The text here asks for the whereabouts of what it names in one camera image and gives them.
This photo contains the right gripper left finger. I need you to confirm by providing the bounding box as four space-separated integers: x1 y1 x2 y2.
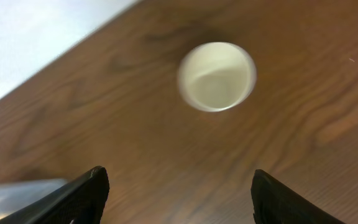
0 166 109 224

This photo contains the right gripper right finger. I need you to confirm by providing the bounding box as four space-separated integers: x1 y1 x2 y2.
250 169 344 224

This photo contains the clear plastic storage container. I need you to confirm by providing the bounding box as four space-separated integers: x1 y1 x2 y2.
0 179 67 219

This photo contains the cream cup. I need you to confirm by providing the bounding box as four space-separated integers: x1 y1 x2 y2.
177 42 257 112

